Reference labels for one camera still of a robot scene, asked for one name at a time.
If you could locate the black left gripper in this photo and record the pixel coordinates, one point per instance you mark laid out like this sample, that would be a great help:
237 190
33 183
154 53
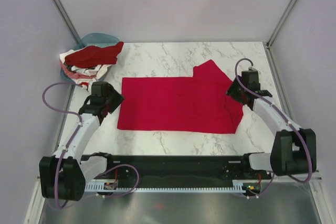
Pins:
117 98

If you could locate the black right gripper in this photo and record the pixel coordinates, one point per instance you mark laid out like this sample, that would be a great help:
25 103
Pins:
231 92

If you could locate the bright red t-shirt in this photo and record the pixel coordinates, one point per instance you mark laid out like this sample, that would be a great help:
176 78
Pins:
193 104

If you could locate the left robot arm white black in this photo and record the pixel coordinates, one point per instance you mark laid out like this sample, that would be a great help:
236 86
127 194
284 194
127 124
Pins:
64 175

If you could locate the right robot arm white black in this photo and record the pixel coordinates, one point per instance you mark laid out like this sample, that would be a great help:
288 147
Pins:
294 149

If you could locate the red shirt bottom of pile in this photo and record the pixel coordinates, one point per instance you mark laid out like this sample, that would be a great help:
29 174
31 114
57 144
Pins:
84 85

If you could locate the pink folded shirt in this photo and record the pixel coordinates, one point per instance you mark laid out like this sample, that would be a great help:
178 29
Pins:
77 81

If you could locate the dark red folded shirt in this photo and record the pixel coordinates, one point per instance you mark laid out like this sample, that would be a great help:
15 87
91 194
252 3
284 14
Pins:
92 56

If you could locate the blue plastic basket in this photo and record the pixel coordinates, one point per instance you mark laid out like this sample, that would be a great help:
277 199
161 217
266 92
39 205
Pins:
95 39

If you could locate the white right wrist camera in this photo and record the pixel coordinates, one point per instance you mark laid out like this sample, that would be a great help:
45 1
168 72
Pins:
252 69

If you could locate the light blue cable duct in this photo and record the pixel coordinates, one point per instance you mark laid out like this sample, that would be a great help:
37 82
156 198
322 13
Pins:
109 186

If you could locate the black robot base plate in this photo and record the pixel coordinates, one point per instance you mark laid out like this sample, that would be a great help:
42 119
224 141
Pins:
181 170

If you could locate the right aluminium frame post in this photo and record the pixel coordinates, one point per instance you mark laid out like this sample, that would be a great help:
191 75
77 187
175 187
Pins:
284 16

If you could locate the aluminium frame post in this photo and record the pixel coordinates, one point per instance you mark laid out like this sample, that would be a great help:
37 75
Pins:
284 16
63 13

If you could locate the left aluminium frame post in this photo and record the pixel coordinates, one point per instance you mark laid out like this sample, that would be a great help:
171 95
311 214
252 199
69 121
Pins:
63 13

